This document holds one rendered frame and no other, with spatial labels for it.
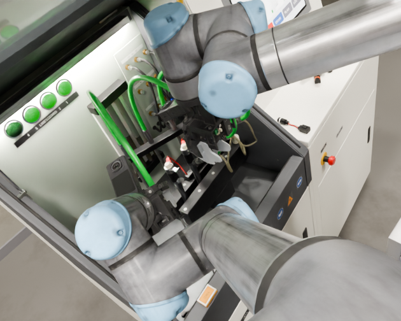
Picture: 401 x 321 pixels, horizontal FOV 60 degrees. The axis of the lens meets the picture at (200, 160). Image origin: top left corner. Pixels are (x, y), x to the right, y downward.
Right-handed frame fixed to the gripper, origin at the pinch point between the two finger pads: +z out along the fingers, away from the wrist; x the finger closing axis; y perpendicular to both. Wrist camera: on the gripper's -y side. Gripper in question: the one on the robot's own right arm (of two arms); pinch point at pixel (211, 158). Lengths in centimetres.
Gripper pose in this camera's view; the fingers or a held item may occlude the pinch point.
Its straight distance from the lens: 80.4
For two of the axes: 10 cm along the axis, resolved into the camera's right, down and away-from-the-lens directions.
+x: 5.7, -7.0, 4.4
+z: 2.8, 6.7, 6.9
